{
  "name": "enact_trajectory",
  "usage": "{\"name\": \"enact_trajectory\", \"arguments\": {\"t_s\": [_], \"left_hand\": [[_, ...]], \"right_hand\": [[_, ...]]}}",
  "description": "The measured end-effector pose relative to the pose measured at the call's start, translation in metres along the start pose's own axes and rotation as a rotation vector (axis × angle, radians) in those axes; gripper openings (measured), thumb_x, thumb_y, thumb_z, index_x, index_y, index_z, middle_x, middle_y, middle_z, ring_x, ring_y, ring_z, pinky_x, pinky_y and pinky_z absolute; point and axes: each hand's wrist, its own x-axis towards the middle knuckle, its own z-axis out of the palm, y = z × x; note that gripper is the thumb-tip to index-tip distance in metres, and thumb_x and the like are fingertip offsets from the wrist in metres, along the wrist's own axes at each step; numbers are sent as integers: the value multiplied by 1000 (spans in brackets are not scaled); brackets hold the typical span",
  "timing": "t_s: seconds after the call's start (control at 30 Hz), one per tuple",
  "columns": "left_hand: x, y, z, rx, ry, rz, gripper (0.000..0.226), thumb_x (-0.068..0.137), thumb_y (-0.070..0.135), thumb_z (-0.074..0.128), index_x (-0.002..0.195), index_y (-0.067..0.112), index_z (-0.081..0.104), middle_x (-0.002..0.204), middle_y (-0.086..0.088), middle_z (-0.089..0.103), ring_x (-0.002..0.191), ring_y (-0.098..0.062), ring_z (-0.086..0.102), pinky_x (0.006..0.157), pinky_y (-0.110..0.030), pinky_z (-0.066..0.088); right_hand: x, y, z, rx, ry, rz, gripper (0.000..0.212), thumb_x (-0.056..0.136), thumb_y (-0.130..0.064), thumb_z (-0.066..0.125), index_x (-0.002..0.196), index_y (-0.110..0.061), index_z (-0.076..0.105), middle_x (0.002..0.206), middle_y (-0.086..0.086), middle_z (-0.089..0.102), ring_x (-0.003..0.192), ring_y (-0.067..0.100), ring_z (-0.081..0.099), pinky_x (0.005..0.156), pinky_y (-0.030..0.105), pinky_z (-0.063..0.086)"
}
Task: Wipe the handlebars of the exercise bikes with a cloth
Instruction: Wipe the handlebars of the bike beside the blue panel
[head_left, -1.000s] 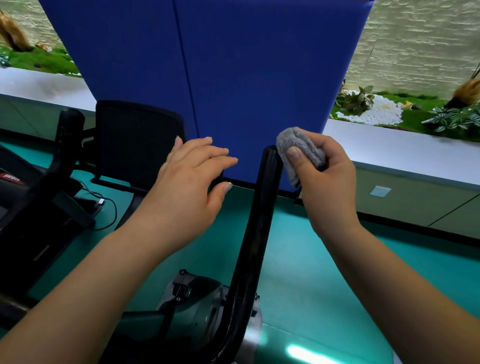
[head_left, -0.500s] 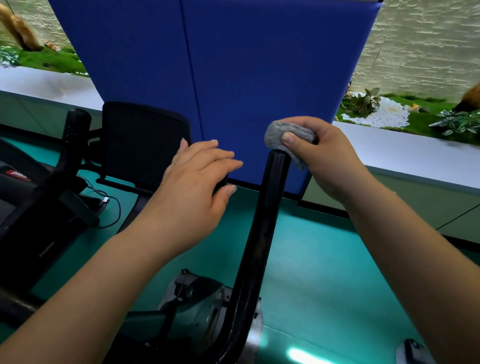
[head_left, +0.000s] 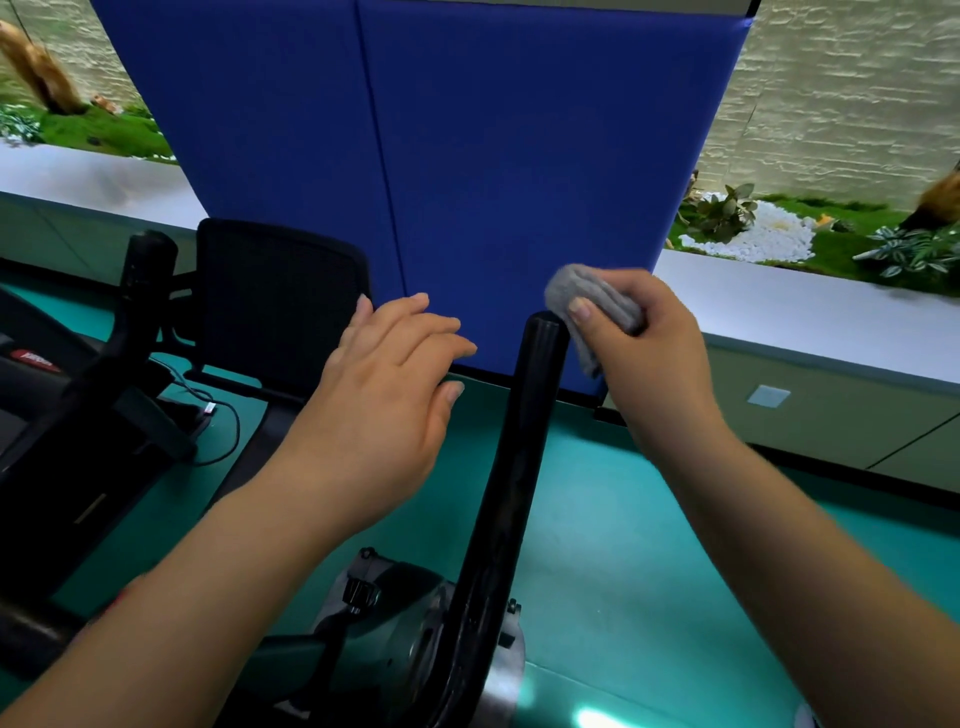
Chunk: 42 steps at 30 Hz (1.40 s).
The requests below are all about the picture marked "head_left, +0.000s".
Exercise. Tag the person's left hand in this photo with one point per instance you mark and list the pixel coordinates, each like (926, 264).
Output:
(375, 420)

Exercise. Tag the person's right hand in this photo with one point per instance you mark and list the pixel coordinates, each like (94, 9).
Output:
(660, 375)

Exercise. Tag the grey cleaning cloth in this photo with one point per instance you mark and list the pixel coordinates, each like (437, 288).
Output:
(585, 289)

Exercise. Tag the person's right forearm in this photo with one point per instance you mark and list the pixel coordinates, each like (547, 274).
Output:
(825, 585)

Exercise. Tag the person's left forearm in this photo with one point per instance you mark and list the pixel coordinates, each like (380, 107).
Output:
(165, 615)

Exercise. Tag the long cabinet with grey top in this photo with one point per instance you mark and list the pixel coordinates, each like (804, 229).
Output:
(787, 315)
(90, 180)

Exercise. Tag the black tablet holder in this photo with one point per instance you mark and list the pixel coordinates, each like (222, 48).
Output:
(277, 300)

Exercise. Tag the small leafy green plant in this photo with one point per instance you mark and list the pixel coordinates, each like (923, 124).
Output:
(720, 217)

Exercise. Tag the patch of white pebbles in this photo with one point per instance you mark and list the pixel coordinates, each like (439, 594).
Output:
(772, 236)

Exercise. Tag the green moss mat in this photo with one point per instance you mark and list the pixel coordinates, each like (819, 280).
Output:
(840, 255)
(97, 131)

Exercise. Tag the variegated leaf plant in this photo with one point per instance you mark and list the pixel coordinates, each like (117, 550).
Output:
(915, 251)

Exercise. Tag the black treadmill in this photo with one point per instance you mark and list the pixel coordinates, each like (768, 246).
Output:
(60, 487)

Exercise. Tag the tall thin stemmed fern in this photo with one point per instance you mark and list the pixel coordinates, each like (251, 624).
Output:
(941, 202)

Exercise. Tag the small green garden plants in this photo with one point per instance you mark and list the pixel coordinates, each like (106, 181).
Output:
(19, 124)

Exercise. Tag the brown fuzzy plant stem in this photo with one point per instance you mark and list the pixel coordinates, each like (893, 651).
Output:
(41, 75)

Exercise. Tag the pale square wall socket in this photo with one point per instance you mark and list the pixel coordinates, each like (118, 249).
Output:
(769, 396)

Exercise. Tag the blue wall pad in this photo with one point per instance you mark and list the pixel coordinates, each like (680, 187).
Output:
(487, 150)

